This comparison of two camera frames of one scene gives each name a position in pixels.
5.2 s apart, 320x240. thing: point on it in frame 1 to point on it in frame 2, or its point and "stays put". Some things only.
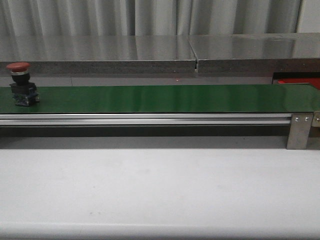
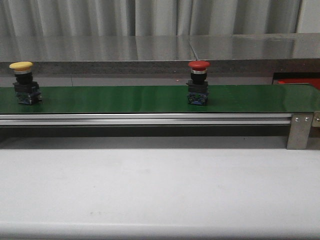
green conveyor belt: x=238 y=98 stays put
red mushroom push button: x=24 y=92 to x=198 y=86
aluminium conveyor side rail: x=146 y=120 stays put
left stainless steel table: x=98 y=54 stays put
